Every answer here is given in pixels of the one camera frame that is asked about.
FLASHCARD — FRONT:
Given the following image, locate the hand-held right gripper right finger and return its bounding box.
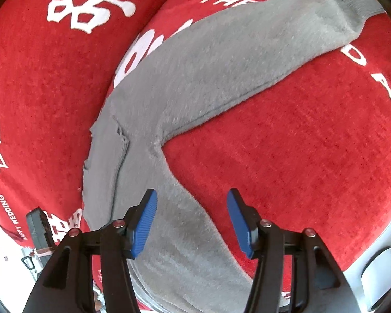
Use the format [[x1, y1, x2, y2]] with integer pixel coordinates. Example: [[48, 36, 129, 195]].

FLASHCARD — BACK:
[[226, 188, 361, 313]]

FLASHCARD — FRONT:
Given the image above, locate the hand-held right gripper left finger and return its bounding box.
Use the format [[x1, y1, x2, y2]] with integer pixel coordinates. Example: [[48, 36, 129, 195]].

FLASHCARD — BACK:
[[22, 188, 158, 313]]

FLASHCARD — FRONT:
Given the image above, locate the red printed blanket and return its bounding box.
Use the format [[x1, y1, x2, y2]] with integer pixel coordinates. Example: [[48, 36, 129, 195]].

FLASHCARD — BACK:
[[52, 0, 391, 313], [0, 0, 190, 245]]

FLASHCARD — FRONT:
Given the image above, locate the white round container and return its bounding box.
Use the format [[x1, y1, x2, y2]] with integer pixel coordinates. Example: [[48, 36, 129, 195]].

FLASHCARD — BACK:
[[361, 247, 391, 312]]

